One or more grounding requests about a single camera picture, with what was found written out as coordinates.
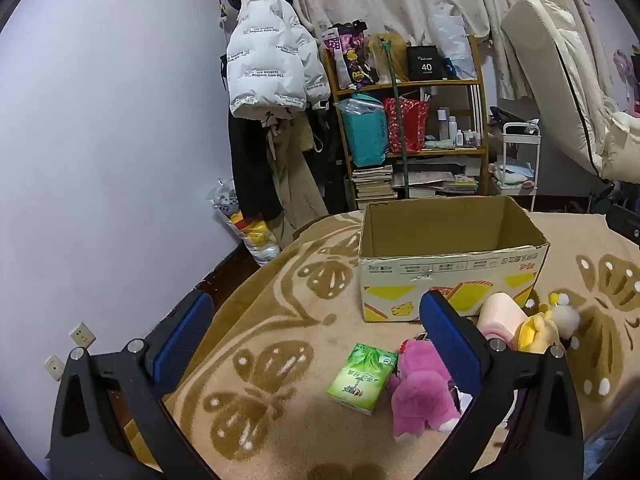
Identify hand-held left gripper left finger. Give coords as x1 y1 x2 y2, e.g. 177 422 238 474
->
46 290 223 480

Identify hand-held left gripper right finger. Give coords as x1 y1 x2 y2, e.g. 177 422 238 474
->
417 290 586 480

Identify pale pink soft pack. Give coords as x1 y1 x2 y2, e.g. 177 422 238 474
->
475 292 530 356

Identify pink plush toy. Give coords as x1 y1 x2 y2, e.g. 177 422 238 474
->
387 337 463 443

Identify cardboard box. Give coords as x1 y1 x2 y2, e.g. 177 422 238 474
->
357 195 551 323

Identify yellow bear plush toy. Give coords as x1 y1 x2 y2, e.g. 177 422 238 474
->
515 310 561 356

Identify green tissue packet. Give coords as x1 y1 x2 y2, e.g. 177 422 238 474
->
326 342 399 417

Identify beige butterfly printed blanket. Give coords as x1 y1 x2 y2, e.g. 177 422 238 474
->
125 210 640 480

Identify plastic bag of toys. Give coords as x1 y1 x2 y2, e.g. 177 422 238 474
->
210 177 281 266

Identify black coat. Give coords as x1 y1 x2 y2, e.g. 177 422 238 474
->
227 110 283 221

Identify stack of books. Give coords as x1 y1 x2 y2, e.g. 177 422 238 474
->
352 157 483 211

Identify blue white folded cloth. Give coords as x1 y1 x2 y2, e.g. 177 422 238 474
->
492 160 536 183

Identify beige trousers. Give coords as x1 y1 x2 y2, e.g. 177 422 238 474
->
265 115 328 251

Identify group of cosmetic bottles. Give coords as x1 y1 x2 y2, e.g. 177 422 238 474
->
437 107 481 148

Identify white trolley cart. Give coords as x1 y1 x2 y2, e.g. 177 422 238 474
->
487 120 541 211

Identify dark hanging clothes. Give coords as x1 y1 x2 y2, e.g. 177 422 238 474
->
307 100 351 211

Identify red patterned bag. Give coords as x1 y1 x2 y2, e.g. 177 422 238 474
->
384 97 431 155

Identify green pole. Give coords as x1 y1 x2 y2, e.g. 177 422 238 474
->
380 37 413 200

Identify teal bag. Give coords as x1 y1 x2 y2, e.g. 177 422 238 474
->
341 92 391 168

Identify black flat object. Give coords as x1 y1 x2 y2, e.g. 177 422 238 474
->
489 106 541 136

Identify clear plastic bag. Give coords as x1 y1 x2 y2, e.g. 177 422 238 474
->
334 96 386 121

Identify wooden shelf unit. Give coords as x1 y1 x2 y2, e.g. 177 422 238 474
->
320 35 491 211

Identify black box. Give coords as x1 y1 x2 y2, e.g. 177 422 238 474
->
406 45 447 81

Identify brown furry item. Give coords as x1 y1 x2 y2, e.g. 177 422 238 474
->
365 32 411 83

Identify white puffer jacket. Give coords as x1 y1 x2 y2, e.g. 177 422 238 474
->
225 0 331 121

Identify black pink printed bag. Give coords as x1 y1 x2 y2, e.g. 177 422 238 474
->
322 22 381 88

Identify white mattress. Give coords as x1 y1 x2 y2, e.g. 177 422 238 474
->
500 0 640 183

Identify white plastic bag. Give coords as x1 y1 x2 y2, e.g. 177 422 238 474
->
430 7 478 80

